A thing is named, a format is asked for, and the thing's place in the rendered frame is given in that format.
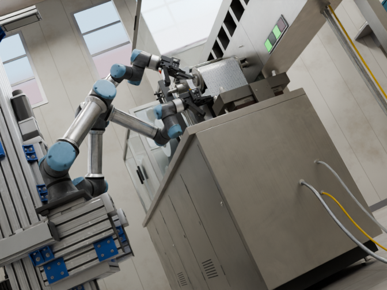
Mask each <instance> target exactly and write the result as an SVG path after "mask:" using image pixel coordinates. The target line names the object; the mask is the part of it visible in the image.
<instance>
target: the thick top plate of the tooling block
mask: <svg viewBox="0 0 387 290"><path fill-rule="evenodd" d="M265 79H266V80H267V81H268V83H269V85H270V87H271V88H275V87H277V86H281V87H282V89H283V90H284V89H285V87H286V86H287V85H288V84H289V83H290V79H289V78H288V76H287V74H286V72H283V73H280V74H277V75H274V76H271V77H268V78H265ZM262 80H263V79H262ZM260 81H261V80H260ZM257 82H258V81H257ZM253 83H254V82H253ZM250 84H251V83H250ZM251 95H253V94H252V92H251V90H250V88H249V84H247V85H244V86H241V87H238V88H235V89H232V90H229V91H226V92H223V93H220V94H219V95H218V97H217V99H216V100H215V102H214V104H213V107H212V108H213V110H214V112H215V115H216V116H217V117H218V116H220V115H224V114H226V112H225V110H224V109H225V108H230V106H231V104H232V103H233V101H237V100H240V99H242V98H245V97H249V96H251Z"/></svg>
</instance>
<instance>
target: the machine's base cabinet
mask: <svg viewBox="0 0 387 290"><path fill-rule="evenodd" d="M317 159H320V160H321V161H322V162H325V163H326V164H327V165H329V166H330V167H331V168H332V169H333V170H334V171H335V172H336V173H337V175H338V176H339V177H340V178H341V179H342V181H343V182H344V184H345V185H346V187H348V189H349V190H350V192H351V193H352V194H353V195H354V197H355V198H356V199H357V200H358V201H359V202H360V204H361V205H362V206H363V207H364V208H365V210H366V211H367V212H368V213H369V214H371V216H372V217H373V218H375V217H374V216H373V214H372V212H371V210H370V208H369V206H368V205H367V203H366V201H365V200H364V198H363V196H362V194H361V192H360V190H359V189H358V187H357V185H356V183H355V181H354V179H353V178H352V176H351V174H350V172H349V171H348V169H347V167H346V165H345V163H344V162H343V160H342V158H341V156H340V154H339V152H338V151H337V149H336V147H335V145H334V143H333V141H332V140H331V138H330V136H329V135H328V133H327V130H326V129H325V127H324V125H323V123H322V122H321V120H320V118H319V116H318V114H317V113H316V111H315V109H314V107H313V105H312V103H311V102H310V100H309V98H308V96H307V95H306V94H304V95H302V96H299V97H296V98H293V99H290V100H288V101H285V102H281V103H280V104H276V105H273V106H271V107H268V108H265V109H262V110H259V111H257V112H254V113H251V114H248V115H246V116H242V117H239V118H237V119H234V120H231V121H228V122H226V123H223V124H220V125H217V126H214V127H212V128H209V129H205V130H204V131H200V132H197V133H196V134H195V135H194V137H193V139H192V141H191V143H190V144H189V146H188V148H187V150H186V152H185V154H184V156H183V158H182V160H181V162H180V164H179V165H178V167H177V169H176V171H175V173H174V175H173V177H172V179H171V181H170V183H169V185H168V187H167V188H166V190H165V192H164V194H163V196H162V198H161V200H160V202H159V203H158V205H157V207H156V209H155V211H154V213H153V215H152V217H151V219H150V221H149V222H148V224H147V226H146V228H147V230H148V232H149V235H150V238H151V241H152V242H153V245H154V247H155V250H156V252H157V254H158V257H159V259H160V261H161V264H162V267H163V269H164V271H165V274H166V276H167V279H168V281H169V284H170V287H171V289H172V290H304V289H306V288H308V287H310V286H311V285H313V284H315V283H317V282H319V281H321V280H323V279H325V278H327V277H329V276H331V275H333V274H334V273H336V272H338V271H340V270H342V269H344V268H346V267H348V266H350V265H352V264H354V263H355V262H357V261H359V260H361V259H363V258H364V259H365V261H363V262H362V263H361V264H362V266H365V265H368V264H370V263H372V262H374V259H373V258H370V259H368V258H367V256H368V255H369V254H367V253H366V252H365V251H364V250H362V249H361V248H360V247H359V246H358V245H357V244H356V243H355V242H354V241H352V240H351V239H350V238H349V237H348V236H347V235H346V233H345V232H344V231H343V230H342V229H341V228H340V227H339V226H338V225H337V224H336V222H335V221H334V220H333V219H332V217H331V216H330V215H329V213H328V212H327V210H326V209H325V208H324V206H323V205H322V203H321V202H320V200H319V199H318V198H317V196H316V195H315V194H314V193H313V192H312V191H311V190H310V189H309V188H308V187H307V186H305V185H303V186H300V185H299V183H298V181H299V180H301V179H303V180H305V182H307V183H309V184H311V186H312V187H314V188H315V190H316V191H318V192H319V194H320V191H321V190H323V191H324V192H325V193H328V194H330V195H331V196H333V197H334V198H335V199H336V200H337V201H338V202H339V203H340V205H341V206H342V207H343V208H344V209H345V211H346V212H347V213H348V214H349V216H350V217H351V218H352V219H353V221H354V222H355V223H356V224H357V225H358V226H359V227H360V228H361V229H362V230H363V231H364V232H365V233H366V234H367V235H369V236H370V237H371V238H375V237H377V236H379V235H381V234H383V232H382V230H381V228H380V227H379V226H378V225H377V224H376V223H374V222H373V221H372V220H371V219H370V218H369V217H368V216H367V214H366V213H365V212H364V211H363V210H362V209H361V208H360V206H359V205H358V204H357V203H356V202H355V201H354V199H353V198H352V197H351V196H350V195H349V193H348V192H347V191H346V189H345V188H344V186H343V185H342V184H341V183H340V181H339V180H338V179H337V177H336V176H335V175H334V174H333V173H332V172H331V171H330V170H329V169H328V168H327V167H326V166H325V165H323V164H322V163H320V164H317V163H316V160H317ZM321 197H322V198H323V199H324V201H325V202H326V204H327V205H328V206H329V208H330V209H331V211H332V212H333V213H334V214H335V216H336V217H337V218H338V219H339V221H340V222H341V223H342V224H343V226H345V228H346V229H348V230H349V232H350V233H352V235H353V236H354V237H356V239H357V240H358V241H360V242H361V243H362V244H363V245H365V246H366V247H367V248H368V249H370V250H371V251H372V252H374V253H375V252H376V251H378V248H377V246H376V244H375V243H374V242H373V241H371V240H370V239H369V238H368V237H367V236H366V235H365V234H363V233H362V232H361V231H360V230H359V229H358V228H357V227H356V226H355V225H354V223H353V222H352V221H351V220H350V219H349V218H348V217H347V215H346V214H345V213H344V212H343V210H342V209H341V208H340V207H339V205H338V204H337V203H336V202H335V201H334V200H333V199H332V198H330V197H329V196H327V195H325V194H324V195H321Z"/></svg>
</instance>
